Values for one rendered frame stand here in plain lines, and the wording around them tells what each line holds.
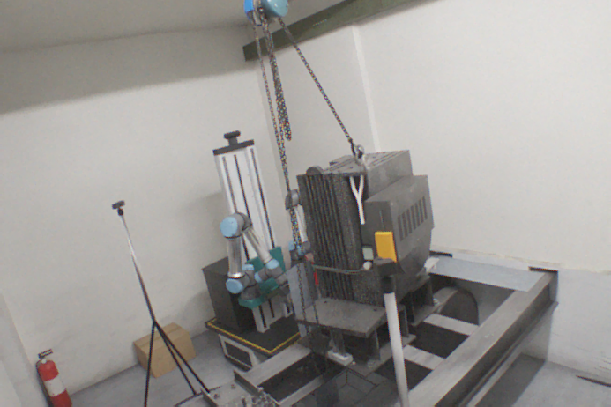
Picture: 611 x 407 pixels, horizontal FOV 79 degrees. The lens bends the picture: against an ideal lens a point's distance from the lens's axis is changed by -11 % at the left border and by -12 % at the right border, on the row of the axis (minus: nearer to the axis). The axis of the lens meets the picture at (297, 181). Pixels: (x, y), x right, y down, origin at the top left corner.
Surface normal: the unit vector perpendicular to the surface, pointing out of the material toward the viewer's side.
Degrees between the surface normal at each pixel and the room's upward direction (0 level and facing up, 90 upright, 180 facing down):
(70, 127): 90
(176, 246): 90
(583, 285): 90
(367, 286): 90
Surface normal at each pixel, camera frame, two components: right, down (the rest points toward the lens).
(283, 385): 0.60, 0.02
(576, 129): -0.77, 0.27
